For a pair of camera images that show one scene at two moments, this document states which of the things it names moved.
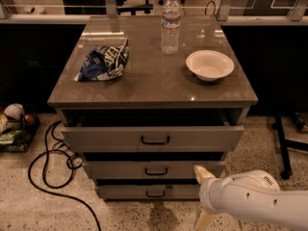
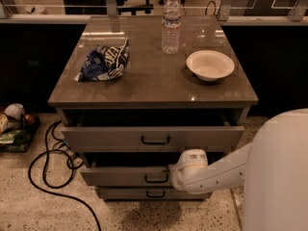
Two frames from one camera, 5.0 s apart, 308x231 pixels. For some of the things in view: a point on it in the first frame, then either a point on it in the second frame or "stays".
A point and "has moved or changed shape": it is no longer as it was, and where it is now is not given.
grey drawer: [153, 169] has moved or changed shape
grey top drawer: [153, 139] stays
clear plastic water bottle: [170, 25] stays
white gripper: [206, 192] to [173, 176]
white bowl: [209, 64] stays
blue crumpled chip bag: [104, 63] stays
